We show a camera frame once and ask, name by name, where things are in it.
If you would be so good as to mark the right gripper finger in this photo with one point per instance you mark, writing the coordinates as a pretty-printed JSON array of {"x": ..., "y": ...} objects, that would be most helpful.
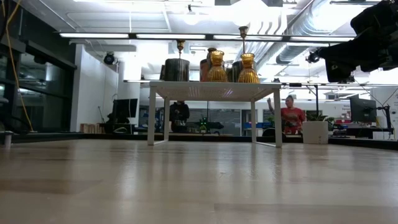
[{"x": 342, "y": 62}]

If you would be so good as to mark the amber glass candle holder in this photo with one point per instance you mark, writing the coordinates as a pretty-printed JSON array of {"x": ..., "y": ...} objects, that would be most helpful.
[
  {"x": 217, "y": 73},
  {"x": 248, "y": 74}
]

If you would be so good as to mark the tall brass candlestick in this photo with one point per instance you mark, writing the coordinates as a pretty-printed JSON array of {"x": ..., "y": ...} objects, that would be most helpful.
[{"x": 243, "y": 30}]

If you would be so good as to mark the candle tin orange label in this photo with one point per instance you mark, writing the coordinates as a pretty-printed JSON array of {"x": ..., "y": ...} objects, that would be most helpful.
[{"x": 203, "y": 71}]

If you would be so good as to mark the medium brass candlestick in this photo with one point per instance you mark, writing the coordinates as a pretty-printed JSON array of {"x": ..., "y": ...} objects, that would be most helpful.
[{"x": 180, "y": 43}]

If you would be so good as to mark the candle tin brown tag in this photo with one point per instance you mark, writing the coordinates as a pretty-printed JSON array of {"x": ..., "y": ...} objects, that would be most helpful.
[{"x": 177, "y": 70}]

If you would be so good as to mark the black round spotlight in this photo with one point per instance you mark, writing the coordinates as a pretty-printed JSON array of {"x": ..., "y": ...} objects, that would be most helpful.
[
  {"x": 109, "y": 58},
  {"x": 312, "y": 57}
]

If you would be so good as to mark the black monitor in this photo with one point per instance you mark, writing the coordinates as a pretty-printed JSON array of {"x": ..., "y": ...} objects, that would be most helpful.
[
  {"x": 125, "y": 109},
  {"x": 362, "y": 110}
]

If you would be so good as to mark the person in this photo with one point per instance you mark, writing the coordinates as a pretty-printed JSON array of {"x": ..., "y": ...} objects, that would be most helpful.
[
  {"x": 179, "y": 116},
  {"x": 292, "y": 117}
]

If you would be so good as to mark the white pot with plant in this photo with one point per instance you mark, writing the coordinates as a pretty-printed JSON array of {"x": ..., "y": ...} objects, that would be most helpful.
[{"x": 315, "y": 133}]

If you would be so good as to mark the white perforated metal shelf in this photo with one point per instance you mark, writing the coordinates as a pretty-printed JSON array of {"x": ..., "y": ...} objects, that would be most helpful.
[{"x": 214, "y": 91}]

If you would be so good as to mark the long ceiling light bar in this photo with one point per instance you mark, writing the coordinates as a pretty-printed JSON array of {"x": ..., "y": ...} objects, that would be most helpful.
[{"x": 171, "y": 36}]

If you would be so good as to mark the wooden crate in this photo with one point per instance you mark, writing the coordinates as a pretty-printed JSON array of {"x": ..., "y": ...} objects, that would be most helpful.
[{"x": 90, "y": 128}]

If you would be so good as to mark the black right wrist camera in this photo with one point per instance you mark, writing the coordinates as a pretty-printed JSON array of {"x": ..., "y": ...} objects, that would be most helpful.
[{"x": 379, "y": 15}]

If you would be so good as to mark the silver ventilation duct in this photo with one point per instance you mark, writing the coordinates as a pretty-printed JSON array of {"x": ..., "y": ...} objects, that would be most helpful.
[{"x": 298, "y": 34}]

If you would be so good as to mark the black aluminium table frame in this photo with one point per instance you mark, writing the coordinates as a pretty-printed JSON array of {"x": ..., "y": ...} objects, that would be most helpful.
[{"x": 93, "y": 136}]

